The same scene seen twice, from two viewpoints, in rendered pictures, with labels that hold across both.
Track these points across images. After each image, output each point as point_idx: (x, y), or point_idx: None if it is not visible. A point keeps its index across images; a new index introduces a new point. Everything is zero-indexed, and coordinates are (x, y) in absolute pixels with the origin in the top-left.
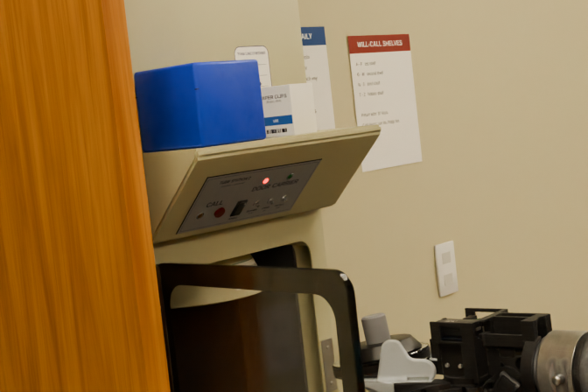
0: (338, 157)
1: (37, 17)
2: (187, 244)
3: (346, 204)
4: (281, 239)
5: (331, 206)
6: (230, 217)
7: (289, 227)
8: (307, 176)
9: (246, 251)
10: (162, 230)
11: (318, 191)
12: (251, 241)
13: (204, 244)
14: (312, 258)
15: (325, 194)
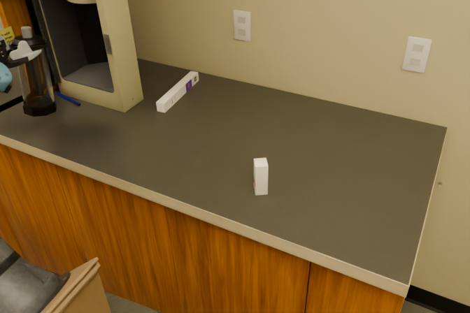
0: None
1: None
2: None
3: None
4: None
5: None
6: None
7: None
8: None
9: None
10: None
11: None
12: None
13: None
14: (96, 0)
15: None
